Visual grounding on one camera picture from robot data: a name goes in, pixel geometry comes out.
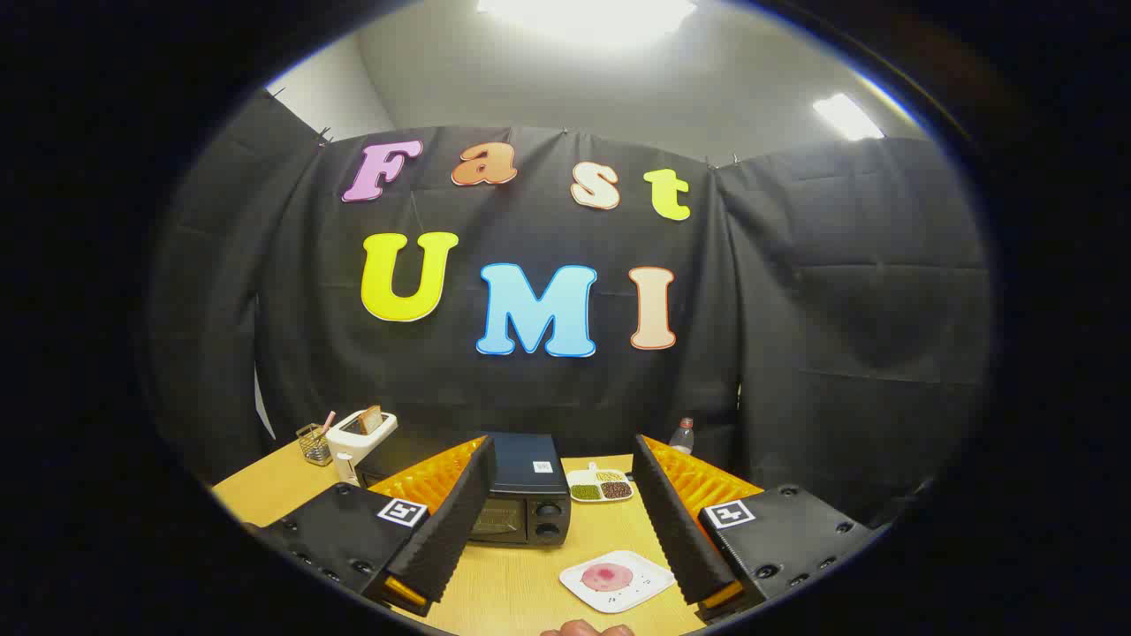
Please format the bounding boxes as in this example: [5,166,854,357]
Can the pink round food slice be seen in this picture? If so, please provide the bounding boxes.
[580,563,635,594]

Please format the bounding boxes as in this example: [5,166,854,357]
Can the wire mesh pen holder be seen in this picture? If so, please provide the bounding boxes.
[295,423,334,466]

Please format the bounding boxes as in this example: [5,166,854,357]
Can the white divided bean dish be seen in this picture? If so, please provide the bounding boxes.
[565,464,635,504]

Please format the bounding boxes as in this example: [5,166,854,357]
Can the small ceiling light panel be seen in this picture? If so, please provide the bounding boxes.
[811,92,886,142]

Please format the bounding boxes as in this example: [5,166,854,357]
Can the large ceiling light panel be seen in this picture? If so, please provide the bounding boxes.
[475,0,699,45]

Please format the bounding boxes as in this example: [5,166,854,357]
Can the white square plate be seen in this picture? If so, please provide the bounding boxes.
[558,549,677,615]

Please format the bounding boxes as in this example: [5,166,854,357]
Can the white pop-up toaster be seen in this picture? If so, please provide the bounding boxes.
[325,408,399,487]

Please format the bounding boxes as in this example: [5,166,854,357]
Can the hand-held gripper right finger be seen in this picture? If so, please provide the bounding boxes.
[631,433,876,624]

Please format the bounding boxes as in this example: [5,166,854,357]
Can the black toaster oven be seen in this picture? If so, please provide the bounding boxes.
[358,431,573,549]

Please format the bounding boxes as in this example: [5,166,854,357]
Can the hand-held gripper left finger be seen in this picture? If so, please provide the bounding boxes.
[256,435,497,619]

